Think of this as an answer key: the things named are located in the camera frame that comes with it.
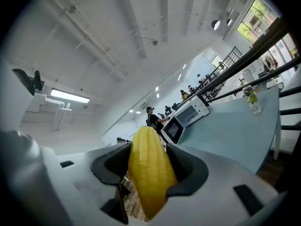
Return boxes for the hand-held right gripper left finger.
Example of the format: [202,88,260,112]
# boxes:
[57,142,133,226]

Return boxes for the white microwave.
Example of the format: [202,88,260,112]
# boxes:
[160,95,210,145]

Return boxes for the black metal railing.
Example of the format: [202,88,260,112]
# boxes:
[178,17,301,131]

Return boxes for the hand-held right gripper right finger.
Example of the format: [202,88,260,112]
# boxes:
[150,143,281,226]

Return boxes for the white air conditioner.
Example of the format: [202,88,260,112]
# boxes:
[32,79,55,96]

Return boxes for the black head-worn camera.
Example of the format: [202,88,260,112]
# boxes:
[12,68,44,96]

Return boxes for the yellow corn cob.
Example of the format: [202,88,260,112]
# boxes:
[128,126,179,221]

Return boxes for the long ceiling fluorescent light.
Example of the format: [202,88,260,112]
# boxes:
[50,88,91,104]

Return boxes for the white ceiling pipes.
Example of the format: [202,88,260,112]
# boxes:
[44,95,72,133]

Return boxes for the large glass window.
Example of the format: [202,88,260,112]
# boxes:
[236,0,278,46]

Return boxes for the clear water bottle green label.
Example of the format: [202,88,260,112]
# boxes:
[243,85,262,116]

